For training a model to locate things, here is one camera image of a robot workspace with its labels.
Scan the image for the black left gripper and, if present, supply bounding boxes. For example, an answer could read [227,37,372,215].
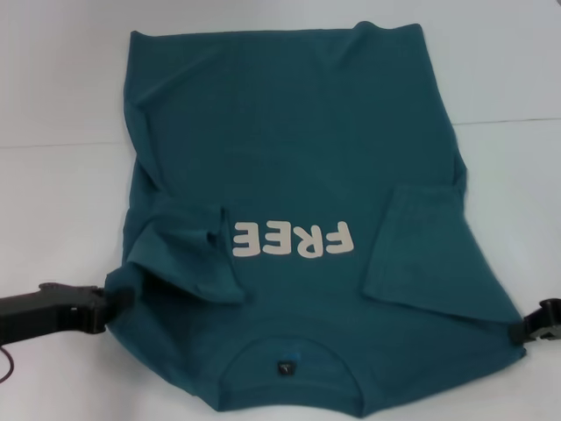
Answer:
[0,282,108,346]

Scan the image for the teal t-shirt with FREE print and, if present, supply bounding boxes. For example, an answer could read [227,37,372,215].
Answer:
[103,19,527,403]

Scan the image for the silver connector with black cable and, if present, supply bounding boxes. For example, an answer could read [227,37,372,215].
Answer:
[0,343,15,383]

